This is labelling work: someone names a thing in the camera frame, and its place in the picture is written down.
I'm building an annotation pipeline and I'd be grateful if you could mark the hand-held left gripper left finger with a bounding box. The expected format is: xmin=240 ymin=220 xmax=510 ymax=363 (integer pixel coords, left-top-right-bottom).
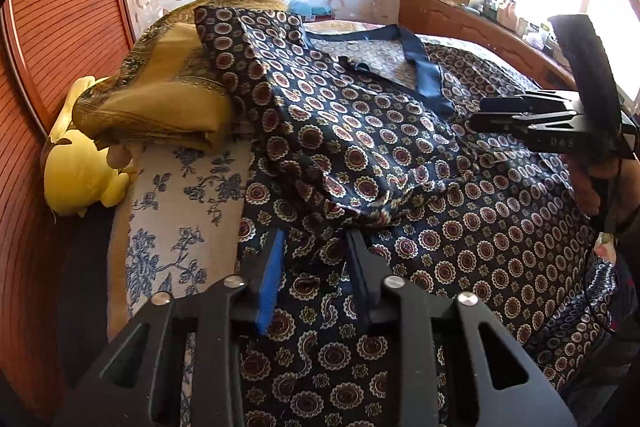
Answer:
xmin=52 ymin=229 xmax=288 ymax=427

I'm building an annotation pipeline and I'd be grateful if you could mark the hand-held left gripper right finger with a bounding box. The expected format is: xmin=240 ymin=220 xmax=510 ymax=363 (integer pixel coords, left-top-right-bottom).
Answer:
xmin=345 ymin=229 xmax=578 ymax=427

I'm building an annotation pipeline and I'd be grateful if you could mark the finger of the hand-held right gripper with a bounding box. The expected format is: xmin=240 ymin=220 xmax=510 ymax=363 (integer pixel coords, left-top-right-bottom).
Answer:
xmin=468 ymin=111 xmax=578 ymax=138
xmin=479 ymin=90 xmax=580 ymax=114

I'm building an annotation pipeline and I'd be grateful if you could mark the navy medallion print garment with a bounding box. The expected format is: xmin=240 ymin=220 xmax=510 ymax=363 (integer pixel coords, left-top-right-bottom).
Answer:
xmin=192 ymin=4 xmax=620 ymax=427

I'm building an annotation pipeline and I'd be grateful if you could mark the person's right hand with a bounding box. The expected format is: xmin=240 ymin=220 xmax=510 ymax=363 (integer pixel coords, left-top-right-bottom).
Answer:
xmin=570 ymin=154 xmax=640 ymax=234

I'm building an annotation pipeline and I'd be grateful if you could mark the wooden cabinet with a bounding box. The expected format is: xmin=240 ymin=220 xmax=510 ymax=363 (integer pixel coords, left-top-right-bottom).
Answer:
xmin=397 ymin=0 xmax=577 ymax=90

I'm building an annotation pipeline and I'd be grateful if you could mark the blue floral bed sheet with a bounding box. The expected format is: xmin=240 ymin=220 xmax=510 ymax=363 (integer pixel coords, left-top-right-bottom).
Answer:
xmin=106 ymin=142 xmax=257 ymax=427

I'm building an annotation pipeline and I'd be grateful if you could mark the yellow plush toy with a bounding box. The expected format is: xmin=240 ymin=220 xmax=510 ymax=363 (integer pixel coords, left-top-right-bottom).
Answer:
xmin=42 ymin=76 xmax=139 ymax=219

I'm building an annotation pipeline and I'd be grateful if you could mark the golden brown pillow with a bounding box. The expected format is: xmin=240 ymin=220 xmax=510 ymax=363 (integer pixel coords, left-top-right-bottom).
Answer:
xmin=72 ymin=0 xmax=289 ymax=154

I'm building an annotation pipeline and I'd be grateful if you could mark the light blue cloth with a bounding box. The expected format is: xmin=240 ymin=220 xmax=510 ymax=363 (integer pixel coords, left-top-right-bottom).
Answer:
xmin=287 ymin=0 xmax=334 ymax=19

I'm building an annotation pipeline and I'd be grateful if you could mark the wooden slatted headboard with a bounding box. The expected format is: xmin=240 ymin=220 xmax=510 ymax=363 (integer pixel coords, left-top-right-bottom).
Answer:
xmin=0 ymin=0 xmax=137 ymax=413

